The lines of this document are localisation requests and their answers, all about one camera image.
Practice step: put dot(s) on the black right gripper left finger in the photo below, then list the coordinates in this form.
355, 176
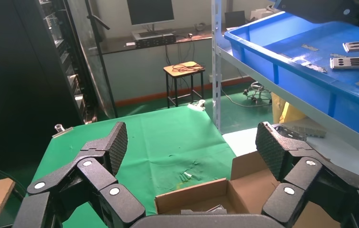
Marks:
97, 176

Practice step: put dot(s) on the perforated white shelf upright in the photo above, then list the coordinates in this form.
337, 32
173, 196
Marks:
216, 63

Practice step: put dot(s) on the black computer monitor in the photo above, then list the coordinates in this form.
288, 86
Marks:
150, 12

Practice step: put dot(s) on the green table cloth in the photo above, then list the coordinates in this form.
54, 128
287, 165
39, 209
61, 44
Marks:
154, 141

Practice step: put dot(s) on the black stand pole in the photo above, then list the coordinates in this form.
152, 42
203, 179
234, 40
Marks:
102, 63

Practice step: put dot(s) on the black equipment rack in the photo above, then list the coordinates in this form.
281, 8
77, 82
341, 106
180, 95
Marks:
18, 78

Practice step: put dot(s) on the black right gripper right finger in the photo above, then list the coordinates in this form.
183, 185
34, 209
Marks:
295, 170

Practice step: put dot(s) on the brown cardboard box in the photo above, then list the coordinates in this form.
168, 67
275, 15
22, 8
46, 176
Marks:
251, 192

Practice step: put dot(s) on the small black screen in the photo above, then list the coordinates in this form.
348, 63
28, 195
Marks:
235, 19

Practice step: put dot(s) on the blue plastic tray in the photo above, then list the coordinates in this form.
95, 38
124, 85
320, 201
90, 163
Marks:
292, 75

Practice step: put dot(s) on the black rack device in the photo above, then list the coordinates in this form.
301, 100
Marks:
155, 40

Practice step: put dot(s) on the wooden top black stool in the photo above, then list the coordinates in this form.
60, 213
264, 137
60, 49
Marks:
182, 71

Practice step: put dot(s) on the yellow bag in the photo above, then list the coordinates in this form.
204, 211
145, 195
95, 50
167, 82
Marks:
288, 110

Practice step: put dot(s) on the black chair base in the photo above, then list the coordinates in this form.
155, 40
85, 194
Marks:
258, 93

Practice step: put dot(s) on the white desk box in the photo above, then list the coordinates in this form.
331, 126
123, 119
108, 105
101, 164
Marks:
261, 14

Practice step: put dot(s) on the dark office desk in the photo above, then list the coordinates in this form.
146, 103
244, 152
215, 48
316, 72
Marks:
119, 45

